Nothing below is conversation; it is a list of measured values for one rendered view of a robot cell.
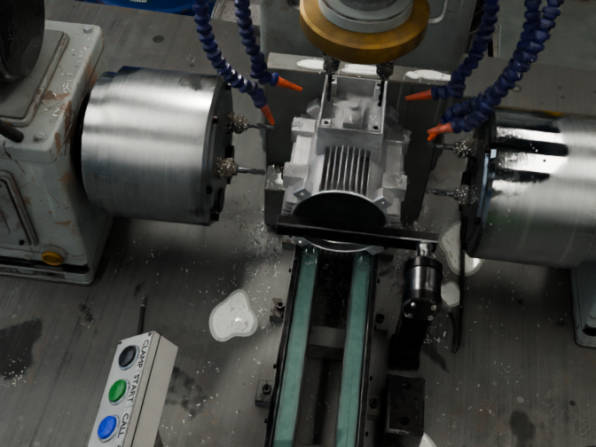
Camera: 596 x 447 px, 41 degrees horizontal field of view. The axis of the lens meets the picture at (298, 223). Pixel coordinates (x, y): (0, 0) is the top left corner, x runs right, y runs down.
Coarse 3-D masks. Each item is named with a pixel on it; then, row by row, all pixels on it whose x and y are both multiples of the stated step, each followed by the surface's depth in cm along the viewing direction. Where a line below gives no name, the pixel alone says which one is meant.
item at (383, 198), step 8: (312, 104) 133; (320, 104) 133; (312, 112) 133; (392, 112) 132; (392, 120) 132; (296, 184) 123; (304, 184) 122; (312, 184) 123; (296, 192) 123; (304, 192) 122; (376, 192) 122; (384, 192) 121; (376, 200) 122; (384, 200) 121; (392, 200) 122; (296, 240) 132; (304, 240) 132; (376, 248) 131
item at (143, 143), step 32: (96, 96) 124; (128, 96) 122; (160, 96) 122; (192, 96) 123; (224, 96) 129; (96, 128) 122; (128, 128) 121; (160, 128) 121; (192, 128) 120; (224, 128) 132; (96, 160) 123; (128, 160) 121; (160, 160) 121; (192, 160) 120; (224, 160) 127; (96, 192) 127; (128, 192) 124; (160, 192) 123; (192, 192) 123; (192, 224) 132
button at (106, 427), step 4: (108, 416) 101; (112, 416) 100; (104, 420) 101; (108, 420) 100; (112, 420) 100; (100, 424) 101; (104, 424) 100; (108, 424) 100; (112, 424) 99; (100, 428) 100; (104, 428) 100; (108, 428) 99; (112, 428) 99; (100, 432) 100; (104, 432) 99; (108, 432) 99; (112, 432) 99; (100, 436) 99; (104, 436) 99; (108, 436) 99
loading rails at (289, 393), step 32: (320, 256) 149; (384, 256) 148; (288, 288) 130; (352, 288) 131; (288, 320) 126; (352, 320) 128; (384, 320) 139; (288, 352) 124; (320, 352) 135; (352, 352) 124; (288, 384) 121; (352, 384) 121; (288, 416) 118; (352, 416) 118
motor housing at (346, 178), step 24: (312, 144) 130; (384, 144) 130; (312, 168) 126; (336, 168) 124; (360, 168) 124; (384, 168) 128; (288, 192) 126; (312, 192) 123; (336, 192) 141; (360, 192) 121; (312, 216) 135; (336, 216) 137; (360, 216) 137; (384, 216) 131; (312, 240) 133
